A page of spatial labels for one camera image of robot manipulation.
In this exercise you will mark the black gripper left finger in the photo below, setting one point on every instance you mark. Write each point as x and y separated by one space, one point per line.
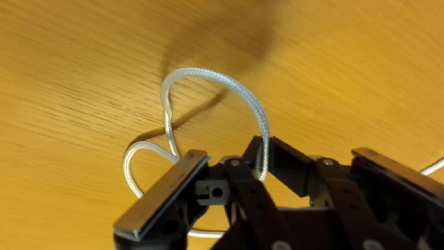
157 194

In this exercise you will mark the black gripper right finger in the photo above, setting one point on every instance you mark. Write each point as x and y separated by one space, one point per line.
393 185

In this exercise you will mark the white shoelace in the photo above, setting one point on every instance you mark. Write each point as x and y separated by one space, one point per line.
231 85

